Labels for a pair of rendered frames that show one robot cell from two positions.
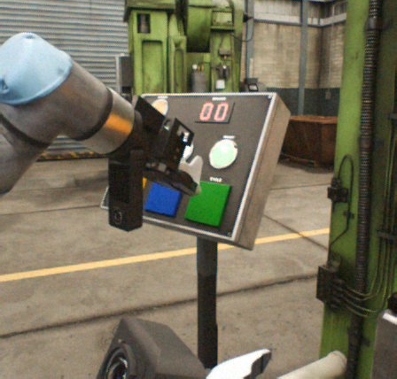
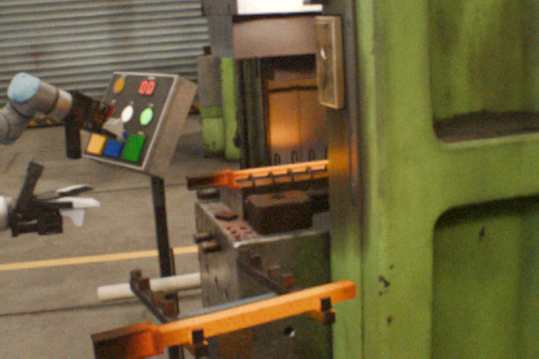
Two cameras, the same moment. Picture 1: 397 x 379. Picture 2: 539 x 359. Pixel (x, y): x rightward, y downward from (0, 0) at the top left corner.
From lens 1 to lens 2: 1.53 m
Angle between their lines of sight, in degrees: 11
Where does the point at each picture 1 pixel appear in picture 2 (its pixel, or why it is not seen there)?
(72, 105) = (39, 101)
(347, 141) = not seen: hidden behind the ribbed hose
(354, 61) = not seen: hidden behind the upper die
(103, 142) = (56, 115)
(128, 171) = (71, 128)
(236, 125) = (155, 96)
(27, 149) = (23, 119)
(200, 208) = (130, 151)
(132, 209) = (74, 147)
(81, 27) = not seen: outside the picture
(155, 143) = (88, 114)
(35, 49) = (24, 82)
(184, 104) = (134, 81)
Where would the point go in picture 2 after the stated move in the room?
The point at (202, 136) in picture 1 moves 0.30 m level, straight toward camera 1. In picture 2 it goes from (139, 104) to (97, 122)
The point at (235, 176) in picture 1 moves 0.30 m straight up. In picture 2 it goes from (149, 130) to (141, 21)
